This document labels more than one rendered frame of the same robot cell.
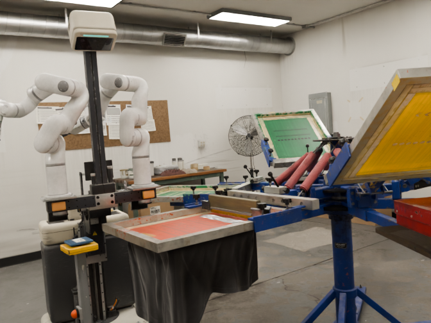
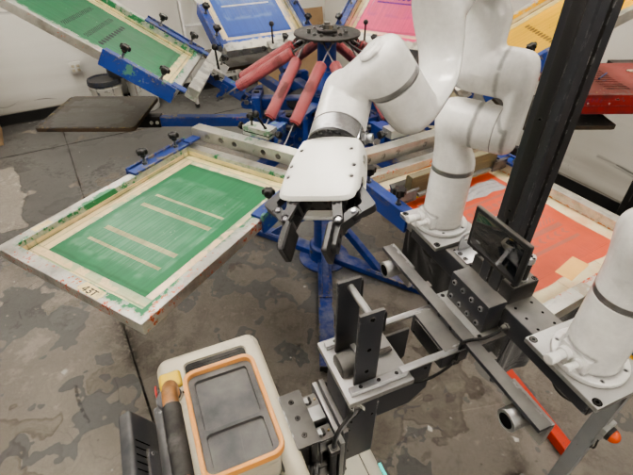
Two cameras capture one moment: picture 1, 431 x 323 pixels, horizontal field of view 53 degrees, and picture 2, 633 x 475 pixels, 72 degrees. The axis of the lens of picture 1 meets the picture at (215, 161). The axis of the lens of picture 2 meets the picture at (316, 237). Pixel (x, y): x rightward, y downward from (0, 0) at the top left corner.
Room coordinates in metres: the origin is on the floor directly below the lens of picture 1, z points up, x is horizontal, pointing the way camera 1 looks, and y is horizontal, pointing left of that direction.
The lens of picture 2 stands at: (2.57, 1.31, 1.78)
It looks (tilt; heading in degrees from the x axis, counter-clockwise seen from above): 38 degrees down; 275
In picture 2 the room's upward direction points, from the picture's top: straight up
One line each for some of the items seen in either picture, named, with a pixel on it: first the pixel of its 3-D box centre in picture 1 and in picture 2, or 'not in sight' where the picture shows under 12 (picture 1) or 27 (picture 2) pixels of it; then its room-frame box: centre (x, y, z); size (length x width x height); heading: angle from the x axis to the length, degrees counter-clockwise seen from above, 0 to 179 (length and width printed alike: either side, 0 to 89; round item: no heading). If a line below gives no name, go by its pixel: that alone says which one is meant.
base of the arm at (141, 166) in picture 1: (140, 171); (441, 198); (2.35, 0.41, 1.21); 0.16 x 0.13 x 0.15; 27
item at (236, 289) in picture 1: (219, 279); not in sight; (1.89, 0.02, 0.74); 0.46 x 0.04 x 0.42; 125
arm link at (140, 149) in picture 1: (138, 143); (463, 136); (2.33, 0.41, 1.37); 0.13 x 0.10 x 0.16; 148
